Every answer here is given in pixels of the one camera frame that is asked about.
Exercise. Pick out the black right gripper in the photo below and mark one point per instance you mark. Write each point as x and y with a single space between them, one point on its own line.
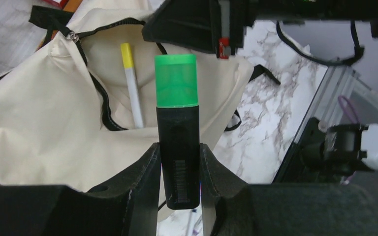
217 26

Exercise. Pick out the beige canvas backpack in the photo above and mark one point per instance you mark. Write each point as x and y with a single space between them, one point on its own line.
65 113

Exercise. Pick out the aluminium table frame rail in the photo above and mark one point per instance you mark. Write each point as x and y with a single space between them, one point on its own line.
339 133

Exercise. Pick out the wooden two-tier shelf rack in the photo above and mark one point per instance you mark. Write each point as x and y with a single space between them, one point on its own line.
45 18

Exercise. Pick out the green-capped marker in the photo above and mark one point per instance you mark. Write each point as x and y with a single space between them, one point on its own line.
178 129

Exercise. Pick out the white yellow-tipped pen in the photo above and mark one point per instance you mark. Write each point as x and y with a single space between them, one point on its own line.
132 86

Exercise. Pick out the white purple-capped pen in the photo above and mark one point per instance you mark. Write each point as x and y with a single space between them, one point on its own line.
194 223

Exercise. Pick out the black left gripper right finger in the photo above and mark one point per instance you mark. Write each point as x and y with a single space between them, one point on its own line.
232 207

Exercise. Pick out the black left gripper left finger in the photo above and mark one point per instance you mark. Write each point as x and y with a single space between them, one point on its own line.
124 205

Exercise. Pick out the small red white box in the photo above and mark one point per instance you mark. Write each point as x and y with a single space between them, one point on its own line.
60 4

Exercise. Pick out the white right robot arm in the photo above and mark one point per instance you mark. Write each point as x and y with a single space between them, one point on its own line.
294 121

